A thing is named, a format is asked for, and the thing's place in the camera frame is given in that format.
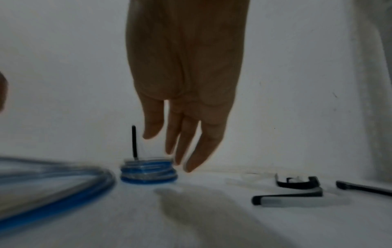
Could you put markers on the person's right hand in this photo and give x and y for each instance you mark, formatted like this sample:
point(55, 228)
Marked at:
point(183, 60)

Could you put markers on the person's left hand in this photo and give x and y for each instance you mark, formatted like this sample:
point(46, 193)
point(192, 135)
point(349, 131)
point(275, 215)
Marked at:
point(3, 92)

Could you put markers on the long black cable tie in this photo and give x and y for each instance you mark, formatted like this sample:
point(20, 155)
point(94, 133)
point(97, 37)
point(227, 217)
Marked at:
point(343, 184)

